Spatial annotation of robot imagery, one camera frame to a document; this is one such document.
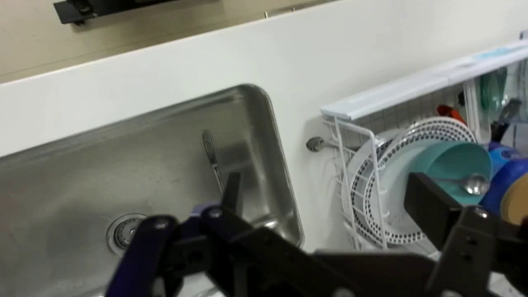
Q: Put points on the small orange utensil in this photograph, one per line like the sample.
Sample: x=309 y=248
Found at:
x=456 y=115

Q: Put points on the teal bowl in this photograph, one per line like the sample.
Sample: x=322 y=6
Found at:
x=439 y=159

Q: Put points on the stainless steel sink basin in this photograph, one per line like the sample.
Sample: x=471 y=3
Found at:
x=83 y=182

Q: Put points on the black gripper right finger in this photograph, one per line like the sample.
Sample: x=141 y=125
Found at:
x=472 y=248

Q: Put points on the black wooden furniture frame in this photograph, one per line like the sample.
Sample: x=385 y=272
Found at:
x=83 y=9

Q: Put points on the plain white plate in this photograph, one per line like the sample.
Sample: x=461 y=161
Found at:
x=393 y=187

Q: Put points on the white plastic rack tray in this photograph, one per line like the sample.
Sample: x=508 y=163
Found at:
x=413 y=88

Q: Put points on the metal spoon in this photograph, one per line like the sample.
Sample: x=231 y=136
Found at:
x=475 y=184

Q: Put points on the green glass bowl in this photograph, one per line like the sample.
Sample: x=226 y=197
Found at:
x=492 y=88

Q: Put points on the blue coffee can tan lid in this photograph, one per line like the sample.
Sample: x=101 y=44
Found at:
x=505 y=171

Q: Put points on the round metal sink drain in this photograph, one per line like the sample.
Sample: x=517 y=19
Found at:
x=122 y=234

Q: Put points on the white plate with dotted rim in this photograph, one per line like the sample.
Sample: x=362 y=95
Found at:
x=357 y=192

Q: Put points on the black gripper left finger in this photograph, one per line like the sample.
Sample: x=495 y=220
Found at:
x=165 y=248

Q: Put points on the black kitchen utensil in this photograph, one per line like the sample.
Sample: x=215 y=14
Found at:
x=508 y=110

